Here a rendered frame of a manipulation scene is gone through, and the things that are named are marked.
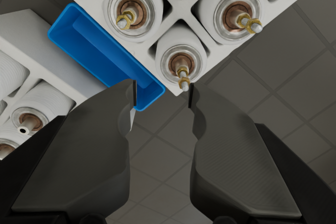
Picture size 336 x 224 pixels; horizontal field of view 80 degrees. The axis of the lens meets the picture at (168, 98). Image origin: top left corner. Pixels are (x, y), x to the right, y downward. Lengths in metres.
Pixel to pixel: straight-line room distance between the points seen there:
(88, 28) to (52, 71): 0.18
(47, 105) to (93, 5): 0.22
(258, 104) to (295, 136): 0.23
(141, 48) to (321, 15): 0.51
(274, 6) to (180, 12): 0.18
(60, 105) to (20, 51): 0.14
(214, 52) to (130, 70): 0.30
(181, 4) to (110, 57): 0.31
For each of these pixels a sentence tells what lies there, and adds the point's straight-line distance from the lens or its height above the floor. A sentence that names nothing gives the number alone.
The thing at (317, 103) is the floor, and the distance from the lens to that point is 0.88.
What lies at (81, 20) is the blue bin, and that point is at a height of 0.00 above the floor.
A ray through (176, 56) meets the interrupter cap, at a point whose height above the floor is 0.25.
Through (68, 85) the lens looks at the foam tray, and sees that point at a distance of 0.52.
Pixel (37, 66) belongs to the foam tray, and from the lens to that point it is 0.53.
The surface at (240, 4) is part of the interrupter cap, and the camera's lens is 0.36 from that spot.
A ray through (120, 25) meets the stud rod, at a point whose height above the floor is 0.34.
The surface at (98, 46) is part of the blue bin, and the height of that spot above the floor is 0.00.
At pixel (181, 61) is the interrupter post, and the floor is 0.26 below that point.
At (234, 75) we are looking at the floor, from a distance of 0.69.
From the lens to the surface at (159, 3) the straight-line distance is 0.35.
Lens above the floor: 0.59
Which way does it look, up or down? 59 degrees down
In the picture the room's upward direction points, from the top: 179 degrees clockwise
